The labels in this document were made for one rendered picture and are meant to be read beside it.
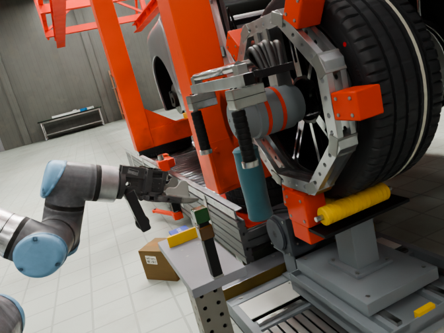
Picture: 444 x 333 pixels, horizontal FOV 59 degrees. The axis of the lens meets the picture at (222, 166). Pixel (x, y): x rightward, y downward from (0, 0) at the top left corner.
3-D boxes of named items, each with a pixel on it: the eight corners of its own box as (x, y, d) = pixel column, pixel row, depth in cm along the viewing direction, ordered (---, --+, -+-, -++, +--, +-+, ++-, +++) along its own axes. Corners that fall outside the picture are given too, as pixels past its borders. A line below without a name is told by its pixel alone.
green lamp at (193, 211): (211, 220, 107) (207, 207, 106) (197, 225, 105) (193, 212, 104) (206, 217, 110) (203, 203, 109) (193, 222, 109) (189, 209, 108)
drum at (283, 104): (312, 125, 118) (302, 78, 115) (250, 145, 111) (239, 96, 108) (287, 123, 131) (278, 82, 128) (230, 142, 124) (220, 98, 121)
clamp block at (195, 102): (218, 104, 129) (215, 88, 128) (193, 111, 126) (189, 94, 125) (213, 104, 133) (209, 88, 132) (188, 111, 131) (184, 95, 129)
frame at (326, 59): (369, 200, 104) (333, -13, 92) (349, 209, 102) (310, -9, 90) (270, 172, 154) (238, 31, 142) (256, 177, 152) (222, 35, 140)
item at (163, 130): (209, 130, 360) (199, 94, 352) (154, 147, 343) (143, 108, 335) (203, 129, 375) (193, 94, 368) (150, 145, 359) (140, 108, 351)
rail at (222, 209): (260, 248, 183) (250, 205, 178) (243, 256, 180) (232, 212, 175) (151, 173, 410) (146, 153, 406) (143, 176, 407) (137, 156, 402)
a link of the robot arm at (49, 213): (28, 259, 87) (36, 206, 85) (42, 242, 98) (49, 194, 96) (72, 264, 88) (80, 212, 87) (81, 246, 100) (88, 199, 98)
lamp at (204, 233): (215, 236, 108) (212, 223, 107) (202, 242, 106) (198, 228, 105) (210, 232, 111) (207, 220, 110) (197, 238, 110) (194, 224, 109)
